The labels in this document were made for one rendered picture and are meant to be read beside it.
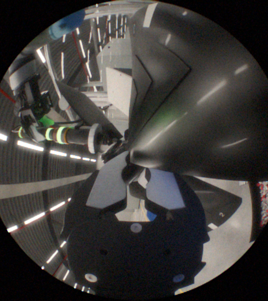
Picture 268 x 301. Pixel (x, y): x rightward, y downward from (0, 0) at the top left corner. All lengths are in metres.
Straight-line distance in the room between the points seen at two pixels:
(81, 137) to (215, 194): 0.33
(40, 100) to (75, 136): 0.13
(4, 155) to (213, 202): 5.28
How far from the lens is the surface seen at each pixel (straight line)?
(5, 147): 5.07
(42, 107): 0.29
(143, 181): 0.31
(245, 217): 1.33
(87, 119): 0.32
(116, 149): 0.29
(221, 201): 0.28
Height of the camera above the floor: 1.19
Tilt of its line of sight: 4 degrees down
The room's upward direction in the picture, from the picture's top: 83 degrees counter-clockwise
